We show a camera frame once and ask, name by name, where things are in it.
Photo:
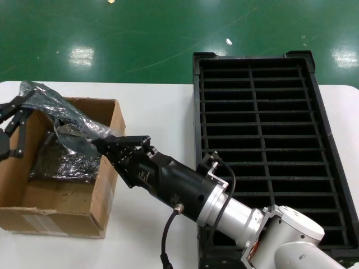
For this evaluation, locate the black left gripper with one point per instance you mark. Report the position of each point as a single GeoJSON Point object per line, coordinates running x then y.
{"type": "Point", "coordinates": [3, 143]}

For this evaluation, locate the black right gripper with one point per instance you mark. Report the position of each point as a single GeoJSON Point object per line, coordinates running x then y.
{"type": "Point", "coordinates": [174, 182]}

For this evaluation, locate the translucent grey antistatic bag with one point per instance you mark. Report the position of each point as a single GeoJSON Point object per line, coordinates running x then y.
{"type": "Point", "coordinates": [42, 95]}

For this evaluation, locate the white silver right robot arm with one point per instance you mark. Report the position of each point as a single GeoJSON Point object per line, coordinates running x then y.
{"type": "Point", "coordinates": [238, 213]}

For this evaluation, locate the bagged graphics card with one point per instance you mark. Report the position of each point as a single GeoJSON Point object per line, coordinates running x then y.
{"type": "Point", "coordinates": [70, 168]}

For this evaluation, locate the black slotted container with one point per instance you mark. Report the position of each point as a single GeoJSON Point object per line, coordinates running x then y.
{"type": "Point", "coordinates": [196, 112]}

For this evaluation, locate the brown cardboard box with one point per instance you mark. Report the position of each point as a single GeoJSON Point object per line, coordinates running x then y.
{"type": "Point", "coordinates": [56, 221]}

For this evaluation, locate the white floor scrap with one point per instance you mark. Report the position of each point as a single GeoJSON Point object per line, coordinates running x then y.
{"type": "Point", "coordinates": [228, 41]}

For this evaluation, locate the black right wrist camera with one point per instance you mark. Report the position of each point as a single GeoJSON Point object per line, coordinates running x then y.
{"type": "Point", "coordinates": [209, 159]}

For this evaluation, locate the silver right camera bracket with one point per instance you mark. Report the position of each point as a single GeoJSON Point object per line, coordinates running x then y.
{"type": "Point", "coordinates": [221, 183]}

